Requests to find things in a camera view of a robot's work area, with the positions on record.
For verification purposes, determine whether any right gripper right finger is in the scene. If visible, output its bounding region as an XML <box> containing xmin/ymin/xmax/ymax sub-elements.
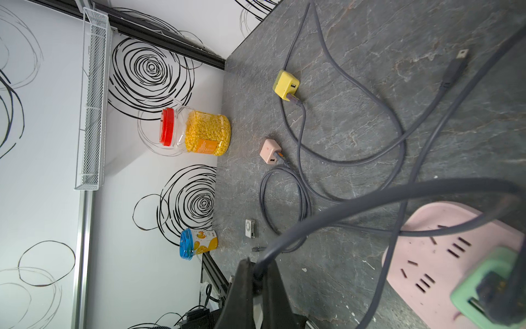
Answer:
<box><xmin>262</xmin><ymin>260</ymin><xmax>300</xmax><ymax>329</ymax></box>

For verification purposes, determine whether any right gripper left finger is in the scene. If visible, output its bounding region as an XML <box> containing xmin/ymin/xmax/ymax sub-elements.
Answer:
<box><xmin>215</xmin><ymin>259</ymin><xmax>262</xmax><ymax>329</ymax></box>

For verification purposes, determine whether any pink power strip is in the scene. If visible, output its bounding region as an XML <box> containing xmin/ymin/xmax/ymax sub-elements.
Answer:
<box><xmin>387</xmin><ymin>220</ymin><xmax>524</xmax><ymax>328</ymax></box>

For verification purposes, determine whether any green charger plug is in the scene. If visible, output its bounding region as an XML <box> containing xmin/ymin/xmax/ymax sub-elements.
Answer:
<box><xmin>450</xmin><ymin>247</ymin><xmax>525</xmax><ymax>328</ymax></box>

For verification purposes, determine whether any green plug grey cable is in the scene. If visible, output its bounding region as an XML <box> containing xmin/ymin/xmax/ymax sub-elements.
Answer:
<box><xmin>252</xmin><ymin>24</ymin><xmax>526</xmax><ymax>329</ymax></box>

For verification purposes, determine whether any blue lid jar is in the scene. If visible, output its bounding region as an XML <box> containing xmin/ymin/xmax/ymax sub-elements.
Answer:
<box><xmin>179</xmin><ymin>228</ymin><xmax>219</xmax><ymax>260</ymax></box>

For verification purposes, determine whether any grey mp3 player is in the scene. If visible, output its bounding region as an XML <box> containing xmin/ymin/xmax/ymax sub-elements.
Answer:
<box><xmin>245</xmin><ymin>219</ymin><xmax>256</xmax><ymax>239</ymax></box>

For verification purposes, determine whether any brown pink charger plug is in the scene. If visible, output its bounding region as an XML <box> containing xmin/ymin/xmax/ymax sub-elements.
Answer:
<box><xmin>260</xmin><ymin>138</ymin><xmax>282</xmax><ymax>165</ymax></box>

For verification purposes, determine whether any red lid corn jar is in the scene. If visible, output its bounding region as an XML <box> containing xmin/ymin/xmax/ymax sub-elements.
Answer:
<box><xmin>160</xmin><ymin>106</ymin><xmax>231</xmax><ymax>156</ymax></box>

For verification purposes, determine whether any yellow charger plug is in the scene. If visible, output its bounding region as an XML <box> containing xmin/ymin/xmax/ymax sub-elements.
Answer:
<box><xmin>273</xmin><ymin>69</ymin><xmax>300</xmax><ymax>101</ymax></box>

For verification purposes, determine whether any aluminium wall rail left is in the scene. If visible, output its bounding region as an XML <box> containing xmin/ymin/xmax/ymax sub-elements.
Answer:
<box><xmin>71</xmin><ymin>191</ymin><xmax>95</xmax><ymax>329</ymax></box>

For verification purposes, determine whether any white wire shelf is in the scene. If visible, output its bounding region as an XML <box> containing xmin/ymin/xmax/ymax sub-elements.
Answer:
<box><xmin>75</xmin><ymin>7</ymin><xmax>113</xmax><ymax>191</ymax></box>

